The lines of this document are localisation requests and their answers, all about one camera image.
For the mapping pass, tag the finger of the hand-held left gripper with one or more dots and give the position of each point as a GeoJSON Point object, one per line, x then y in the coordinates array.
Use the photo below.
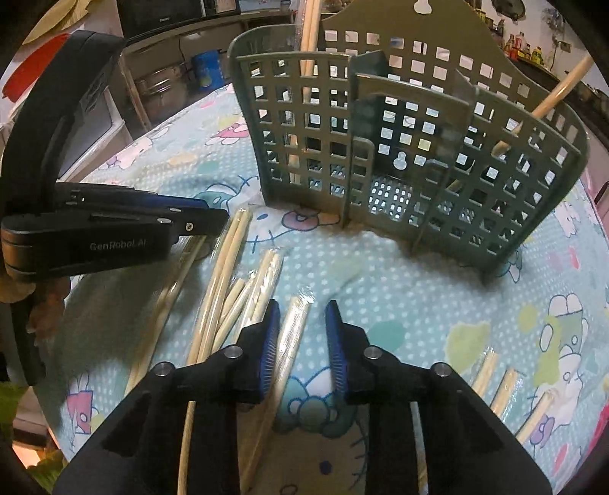
{"type": "Point", "coordinates": [190, 203]}
{"type": "Point", "coordinates": [204, 223]}

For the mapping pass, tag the blue packet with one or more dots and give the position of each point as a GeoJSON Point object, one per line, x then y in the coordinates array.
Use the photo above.
{"type": "Point", "coordinates": [207, 69]}

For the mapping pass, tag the large steel pot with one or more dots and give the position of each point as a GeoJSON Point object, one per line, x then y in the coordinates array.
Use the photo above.
{"type": "Point", "coordinates": [161, 88]}

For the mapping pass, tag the row of condiment bottles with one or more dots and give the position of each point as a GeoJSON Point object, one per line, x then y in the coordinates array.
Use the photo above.
{"type": "Point", "coordinates": [525, 50]}

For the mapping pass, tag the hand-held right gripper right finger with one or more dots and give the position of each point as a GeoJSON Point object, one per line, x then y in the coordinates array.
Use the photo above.
{"type": "Point", "coordinates": [335, 350]}

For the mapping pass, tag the cartoon cat printed tablecloth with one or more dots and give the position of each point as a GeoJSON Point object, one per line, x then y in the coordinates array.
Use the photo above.
{"type": "Point", "coordinates": [404, 295]}

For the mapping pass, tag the wooden shelf unit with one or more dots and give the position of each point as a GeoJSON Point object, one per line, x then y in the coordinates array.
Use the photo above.
{"type": "Point", "coordinates": [157, 45]}

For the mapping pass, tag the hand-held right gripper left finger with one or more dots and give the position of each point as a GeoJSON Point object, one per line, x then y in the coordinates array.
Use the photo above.
{"type": "Point", "coordinates": [269, 345]}

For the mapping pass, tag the bamboo chopstick pair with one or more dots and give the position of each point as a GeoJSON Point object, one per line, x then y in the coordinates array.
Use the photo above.
{"type": "Point", "coordinates": [267, 281]}
{"type": "Point", "coordinates": [164, 309]}
{"type": "Point", "coordinates": [311, 28]}
{"type": "Point", "coordinates": [290, 342]}
{"type": "Point", "coordinates": [537, 416]}
{"type": "Point", "coordinates": [561, 93]}
{"type": "Point", "coordinates": [504, 388]}
{"type": "Point", "coordinates": [226, 266]}
{"type": "Point", "coordinates": [233, 307]}
{"type": "Point", "coordinates": [483, 376]}

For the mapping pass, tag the green plastic utensil basket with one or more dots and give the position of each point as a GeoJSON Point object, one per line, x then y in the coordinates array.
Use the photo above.
{"type": "Point", "coordinates": [380, 16]}

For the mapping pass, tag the person's left hand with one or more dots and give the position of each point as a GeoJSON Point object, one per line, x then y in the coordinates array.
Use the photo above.
{"type": "Point", "coordinates": [47, 302]}

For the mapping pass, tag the black microwave oven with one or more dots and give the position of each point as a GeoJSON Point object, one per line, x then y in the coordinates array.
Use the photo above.
{"type": "Point", "coordinates": [161, 14]}

